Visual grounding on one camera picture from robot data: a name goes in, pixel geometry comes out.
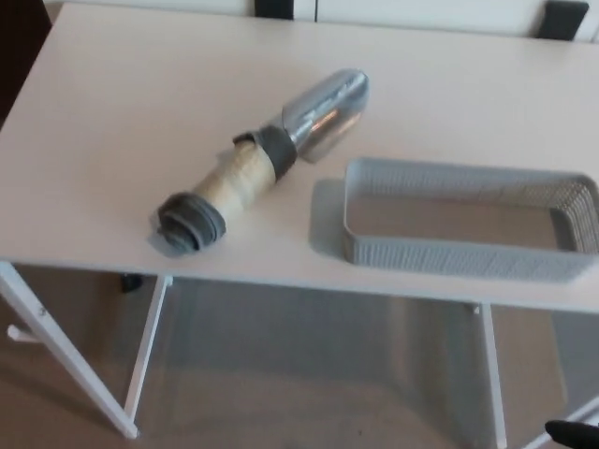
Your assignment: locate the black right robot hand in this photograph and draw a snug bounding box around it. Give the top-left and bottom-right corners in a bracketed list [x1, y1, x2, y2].
[544, 419, 599, 449]

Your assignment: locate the metal shovel with handle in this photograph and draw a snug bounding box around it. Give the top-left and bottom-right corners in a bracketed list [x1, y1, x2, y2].
[149, 67, 373, 260]

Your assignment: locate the grey perforated plastic basket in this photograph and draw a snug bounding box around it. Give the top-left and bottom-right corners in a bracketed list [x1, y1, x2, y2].
[340, 156, 599, 284]

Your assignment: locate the black cabinet handle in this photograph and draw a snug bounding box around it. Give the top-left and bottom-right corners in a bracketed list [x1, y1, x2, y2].
[541, 0, 591, 43]
[254, 0, 297, 22]

